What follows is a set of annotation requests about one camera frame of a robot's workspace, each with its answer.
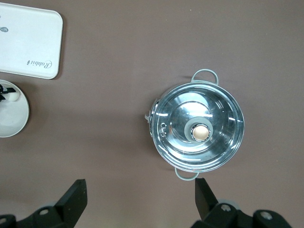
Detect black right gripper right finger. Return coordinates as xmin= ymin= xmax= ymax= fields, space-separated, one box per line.
xmin=192 ymin=177 xmax=293 ymax=228

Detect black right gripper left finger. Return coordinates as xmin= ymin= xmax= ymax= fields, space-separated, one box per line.
xmin=0 ymin=179 xmax=88 ymax=228

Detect small white steamed bun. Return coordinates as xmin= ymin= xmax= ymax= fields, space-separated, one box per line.
xmin=3 ymin=89 xmax=19 ymax=102

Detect cream round plate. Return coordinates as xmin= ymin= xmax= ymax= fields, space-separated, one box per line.
xmin=0 ymin=79 xmax=30 ymax=138

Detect cream rabbit print tray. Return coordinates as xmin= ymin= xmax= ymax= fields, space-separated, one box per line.
xmin=0 ymin=2 xmax=64 ymax=80

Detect glass pot lid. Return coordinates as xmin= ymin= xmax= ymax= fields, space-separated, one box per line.
xmin=152 ymin=84 xmax=245 ymax=172

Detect brown table cover mat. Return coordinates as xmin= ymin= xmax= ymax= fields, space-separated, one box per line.
xmin=0 ymin=0 xmax=304 ymax=228

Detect steel electric cooking pot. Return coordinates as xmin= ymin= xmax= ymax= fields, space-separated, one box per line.
xmin=144 ymin=68 xmax=245 ymax=181

